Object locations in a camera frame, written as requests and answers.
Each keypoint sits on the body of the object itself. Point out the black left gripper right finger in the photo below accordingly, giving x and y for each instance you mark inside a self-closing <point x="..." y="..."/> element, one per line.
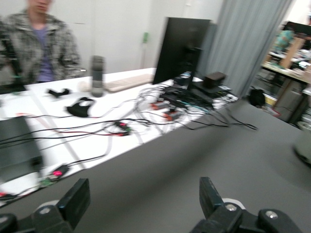
<point x="211" y="201"/>

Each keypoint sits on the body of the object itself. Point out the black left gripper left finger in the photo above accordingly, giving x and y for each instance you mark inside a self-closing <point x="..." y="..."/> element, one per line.
<point x="73" y="206"/>

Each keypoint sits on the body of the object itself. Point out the green board with pink light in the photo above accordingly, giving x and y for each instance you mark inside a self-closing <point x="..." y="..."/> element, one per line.
<point x="54" y="176"/>

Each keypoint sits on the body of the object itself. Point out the dark grey flat box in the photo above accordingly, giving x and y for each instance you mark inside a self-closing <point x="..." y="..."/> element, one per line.
<point x="17" y="145"/>

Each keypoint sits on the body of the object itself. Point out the circuit board with red light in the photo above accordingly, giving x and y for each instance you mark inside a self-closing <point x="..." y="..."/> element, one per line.
<point x="124" y="128"/>

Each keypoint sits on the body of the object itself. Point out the orange and silver adapter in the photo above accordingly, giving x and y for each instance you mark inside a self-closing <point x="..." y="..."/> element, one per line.
<point x="160" y="106"/>
<point x="173" y="115"/>

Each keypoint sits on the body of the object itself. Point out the white desk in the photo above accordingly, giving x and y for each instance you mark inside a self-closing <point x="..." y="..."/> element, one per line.
<point x="48" y="104"/>

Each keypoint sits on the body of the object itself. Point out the pale green electric pot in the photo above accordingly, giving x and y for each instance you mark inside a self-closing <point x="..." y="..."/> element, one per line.
<point x="305" y="150"/>

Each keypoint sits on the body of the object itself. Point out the flat black electronics box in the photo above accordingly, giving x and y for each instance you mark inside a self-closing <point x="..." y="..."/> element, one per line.
<point x="206" y="93"/>

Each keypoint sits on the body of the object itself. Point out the black backpack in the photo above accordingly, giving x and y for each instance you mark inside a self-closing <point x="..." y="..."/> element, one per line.
<point x="256" y="97"/>

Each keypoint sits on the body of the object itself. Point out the dark brown small box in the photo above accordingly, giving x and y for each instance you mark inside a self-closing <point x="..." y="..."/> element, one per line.
<point x="213" y="80"/>

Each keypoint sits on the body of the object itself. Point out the grey translucent water bottle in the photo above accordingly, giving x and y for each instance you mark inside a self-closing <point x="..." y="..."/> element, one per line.
<point x="97" y="77"/>

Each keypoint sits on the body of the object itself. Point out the beige computer keyboard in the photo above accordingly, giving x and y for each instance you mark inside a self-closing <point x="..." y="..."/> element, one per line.
<point x="128" y="82"/>

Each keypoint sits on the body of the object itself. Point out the wooden work table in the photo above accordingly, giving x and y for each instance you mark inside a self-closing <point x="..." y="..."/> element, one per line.
<point x="279" y="69"/>

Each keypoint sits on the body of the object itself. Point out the black computer monitor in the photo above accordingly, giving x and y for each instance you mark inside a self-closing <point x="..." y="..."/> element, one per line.
<point x="179" y="48"/>

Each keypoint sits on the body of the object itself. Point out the person in patterned jacket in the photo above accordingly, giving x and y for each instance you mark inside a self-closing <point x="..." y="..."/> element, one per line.
<point x="56" y="48"/>

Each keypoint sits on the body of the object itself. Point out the grey curtain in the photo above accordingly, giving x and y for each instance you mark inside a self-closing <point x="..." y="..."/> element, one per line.
<point x="238" y="43"/>

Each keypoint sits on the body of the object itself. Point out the person in colourful shirt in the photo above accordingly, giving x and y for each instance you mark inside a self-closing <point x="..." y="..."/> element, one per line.
<point x="285" y="40"/>

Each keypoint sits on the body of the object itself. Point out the black background monitor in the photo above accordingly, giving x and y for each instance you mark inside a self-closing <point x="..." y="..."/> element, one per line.
<point x="300" y="27"/>

